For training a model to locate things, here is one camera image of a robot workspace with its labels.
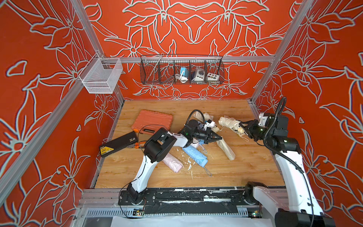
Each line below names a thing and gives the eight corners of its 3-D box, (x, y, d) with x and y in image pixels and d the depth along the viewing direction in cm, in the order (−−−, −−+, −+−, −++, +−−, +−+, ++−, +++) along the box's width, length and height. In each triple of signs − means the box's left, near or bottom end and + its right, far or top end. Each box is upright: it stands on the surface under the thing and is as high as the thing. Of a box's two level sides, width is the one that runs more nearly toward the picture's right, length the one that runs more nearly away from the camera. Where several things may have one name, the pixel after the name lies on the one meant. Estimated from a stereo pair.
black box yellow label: (101, 157, 89) (100, 156, 87) (99, 147, 94) (98, 145, 92) (139, 141, 96) (138, 139, 95) (135, 132, 101) (134, 130, 99)
